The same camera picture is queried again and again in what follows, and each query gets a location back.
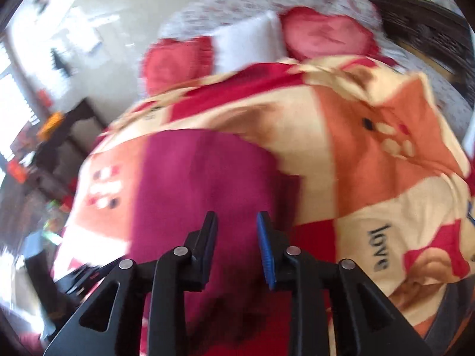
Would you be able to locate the floral bed sheet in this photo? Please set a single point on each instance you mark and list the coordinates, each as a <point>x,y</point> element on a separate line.
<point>203,16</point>

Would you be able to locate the orange cream red fleece blanket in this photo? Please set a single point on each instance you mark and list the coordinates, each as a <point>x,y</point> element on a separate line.
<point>383,179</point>

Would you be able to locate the left red heart pillow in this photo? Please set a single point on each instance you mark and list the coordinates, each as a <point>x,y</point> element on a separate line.
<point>171,62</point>

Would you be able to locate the white rectangular pillow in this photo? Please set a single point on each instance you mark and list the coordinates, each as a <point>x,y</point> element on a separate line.
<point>253,40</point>

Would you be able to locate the right red heart pillow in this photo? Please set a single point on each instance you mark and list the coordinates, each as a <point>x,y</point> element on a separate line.
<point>308,34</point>

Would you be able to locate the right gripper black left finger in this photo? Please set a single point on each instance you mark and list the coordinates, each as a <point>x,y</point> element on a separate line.
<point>109,322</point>

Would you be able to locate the dark carved wooden bed frame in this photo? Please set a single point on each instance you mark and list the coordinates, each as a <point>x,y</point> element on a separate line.
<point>435,31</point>

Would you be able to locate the dark wooden side table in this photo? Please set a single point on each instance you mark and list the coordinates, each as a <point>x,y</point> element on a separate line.
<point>34,163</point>

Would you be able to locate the red heart pillow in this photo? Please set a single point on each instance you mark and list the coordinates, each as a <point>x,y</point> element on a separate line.
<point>171,62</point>
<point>308,34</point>

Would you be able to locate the maroon red sweater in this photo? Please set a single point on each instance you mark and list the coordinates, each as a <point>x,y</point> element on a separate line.
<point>188,173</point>

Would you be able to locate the yellow box on table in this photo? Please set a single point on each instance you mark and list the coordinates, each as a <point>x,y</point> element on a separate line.
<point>49,126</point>

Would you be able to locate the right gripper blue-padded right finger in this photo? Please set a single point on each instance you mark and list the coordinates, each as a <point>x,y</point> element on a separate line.
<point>333,303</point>

